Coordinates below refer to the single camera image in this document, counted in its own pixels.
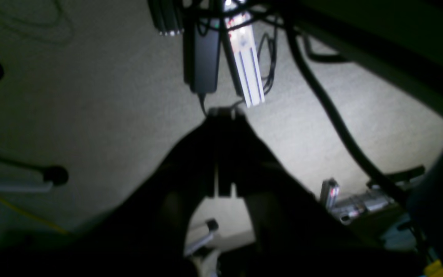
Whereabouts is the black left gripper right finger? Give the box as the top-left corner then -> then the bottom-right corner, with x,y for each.
219,108 -> 423,277

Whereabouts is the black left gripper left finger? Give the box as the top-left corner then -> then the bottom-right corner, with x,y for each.
0,108 -> 220,277

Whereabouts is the black caster wheel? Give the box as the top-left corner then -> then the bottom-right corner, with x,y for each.
42,165 -> 69,186

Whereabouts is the grey power adapter brick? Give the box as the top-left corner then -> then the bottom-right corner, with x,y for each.
183,18 -> 220,94

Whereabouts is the white aluminium extrusion bar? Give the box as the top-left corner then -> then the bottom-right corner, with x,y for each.
225,12 -> 265,108

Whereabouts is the thick black cable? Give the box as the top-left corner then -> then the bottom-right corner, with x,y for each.
283,15 -> 410,208

